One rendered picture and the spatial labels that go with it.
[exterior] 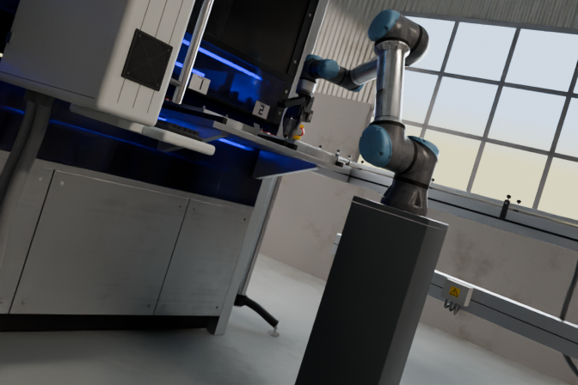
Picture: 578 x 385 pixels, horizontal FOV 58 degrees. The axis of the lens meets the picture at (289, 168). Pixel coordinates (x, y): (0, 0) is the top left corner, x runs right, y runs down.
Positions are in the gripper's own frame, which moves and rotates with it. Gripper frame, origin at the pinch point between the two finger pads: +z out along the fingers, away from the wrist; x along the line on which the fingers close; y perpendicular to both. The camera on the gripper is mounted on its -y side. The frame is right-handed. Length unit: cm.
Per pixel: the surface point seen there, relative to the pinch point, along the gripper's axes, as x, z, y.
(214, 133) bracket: -12.9, 8.8, -44.7
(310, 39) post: 18, -47, 14
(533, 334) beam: -84, 48, 91
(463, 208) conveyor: -40, 5, 88
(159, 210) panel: 18, 43, -36
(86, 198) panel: 18, 43, -65
